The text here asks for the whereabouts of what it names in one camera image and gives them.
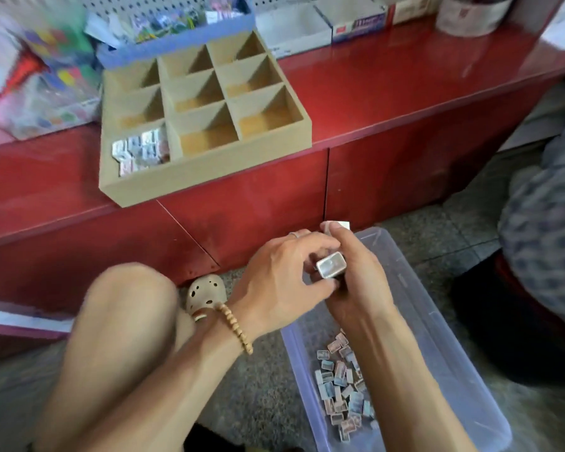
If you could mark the person's right hand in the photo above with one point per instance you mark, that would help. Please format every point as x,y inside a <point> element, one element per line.
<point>363,287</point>

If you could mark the person's left hand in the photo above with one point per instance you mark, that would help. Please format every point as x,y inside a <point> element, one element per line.
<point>278,287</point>

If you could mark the sharpeners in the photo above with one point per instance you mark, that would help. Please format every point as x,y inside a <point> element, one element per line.
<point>331,265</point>

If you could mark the pile of boxed erasers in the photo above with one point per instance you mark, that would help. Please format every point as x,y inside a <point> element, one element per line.
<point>344,390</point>

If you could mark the clear plastic storage bin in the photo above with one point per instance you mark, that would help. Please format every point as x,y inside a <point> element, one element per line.
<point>452,372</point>

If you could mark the wooden compartment tray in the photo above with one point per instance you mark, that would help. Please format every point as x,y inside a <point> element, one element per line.
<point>235,160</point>

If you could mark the person's right forearm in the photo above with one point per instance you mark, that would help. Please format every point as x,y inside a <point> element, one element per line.
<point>405,390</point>

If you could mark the person's left forearm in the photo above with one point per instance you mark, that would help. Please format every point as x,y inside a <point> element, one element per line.
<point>160,400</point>

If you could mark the person's left cream clog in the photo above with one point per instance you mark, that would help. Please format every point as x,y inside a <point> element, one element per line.
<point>205,294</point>

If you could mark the person's left leg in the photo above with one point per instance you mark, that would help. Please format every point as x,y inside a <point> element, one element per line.
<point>113,353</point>

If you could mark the blue box of trinkets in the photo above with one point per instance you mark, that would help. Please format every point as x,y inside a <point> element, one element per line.
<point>169,42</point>

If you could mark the black shorts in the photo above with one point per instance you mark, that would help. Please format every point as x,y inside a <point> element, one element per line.
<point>212,439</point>

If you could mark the red display counter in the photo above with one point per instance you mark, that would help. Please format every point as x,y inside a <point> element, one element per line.
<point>405,108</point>

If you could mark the round clear plastic jar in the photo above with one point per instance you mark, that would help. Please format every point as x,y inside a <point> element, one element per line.
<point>471,14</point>

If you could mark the white pegboard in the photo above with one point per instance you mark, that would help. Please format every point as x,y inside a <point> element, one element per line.
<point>151,2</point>

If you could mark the stack of colourful packs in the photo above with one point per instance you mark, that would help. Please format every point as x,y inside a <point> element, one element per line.
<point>52,42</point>

